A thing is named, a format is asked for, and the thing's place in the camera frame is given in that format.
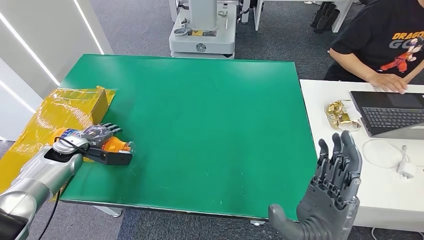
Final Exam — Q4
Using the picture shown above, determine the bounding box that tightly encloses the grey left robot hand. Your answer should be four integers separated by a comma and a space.
81, 123, 123, 149

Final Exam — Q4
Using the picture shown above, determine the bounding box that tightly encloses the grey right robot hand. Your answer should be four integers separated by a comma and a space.
268, 130, 363, 240

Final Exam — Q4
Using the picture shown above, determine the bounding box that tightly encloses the orange plastic bottle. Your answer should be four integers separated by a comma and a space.
49, 127, 136, 157

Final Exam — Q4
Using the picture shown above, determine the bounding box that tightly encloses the yellow taped cardboard box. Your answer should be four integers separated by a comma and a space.
0, 86, 117, 201

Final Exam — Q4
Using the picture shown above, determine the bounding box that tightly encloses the white table foot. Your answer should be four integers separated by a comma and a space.
93, 205, 123, 219

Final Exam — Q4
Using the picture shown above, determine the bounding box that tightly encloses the white charger adapter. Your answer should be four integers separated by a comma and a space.
396, 161, 417, 180

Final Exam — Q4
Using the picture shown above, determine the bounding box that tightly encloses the gold foil snack wrapper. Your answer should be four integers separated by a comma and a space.
325, 99, 363, 132

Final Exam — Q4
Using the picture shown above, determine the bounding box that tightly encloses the dark grey laptop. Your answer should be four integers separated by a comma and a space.
349, 90, 424, 140

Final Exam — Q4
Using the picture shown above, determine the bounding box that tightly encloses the person's right hand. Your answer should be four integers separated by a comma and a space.
367, 72, 408, 95

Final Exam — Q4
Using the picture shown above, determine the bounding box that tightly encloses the person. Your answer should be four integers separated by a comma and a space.
323, 0, 424, 95

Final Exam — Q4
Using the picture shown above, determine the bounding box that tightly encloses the white desk leg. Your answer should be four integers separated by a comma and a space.
331, 0, 355, 33

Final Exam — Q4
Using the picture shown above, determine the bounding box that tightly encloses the white furniture panel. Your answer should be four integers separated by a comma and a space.
253, 0, 264, 31

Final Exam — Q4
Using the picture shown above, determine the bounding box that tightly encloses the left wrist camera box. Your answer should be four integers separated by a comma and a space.
86, 147, 134, 167

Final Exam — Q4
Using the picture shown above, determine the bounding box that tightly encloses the white charger cable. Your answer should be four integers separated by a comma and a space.
361, 139, 412, 170

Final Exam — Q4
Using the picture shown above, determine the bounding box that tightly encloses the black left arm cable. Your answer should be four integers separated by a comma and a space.
37, 136, 90, 240

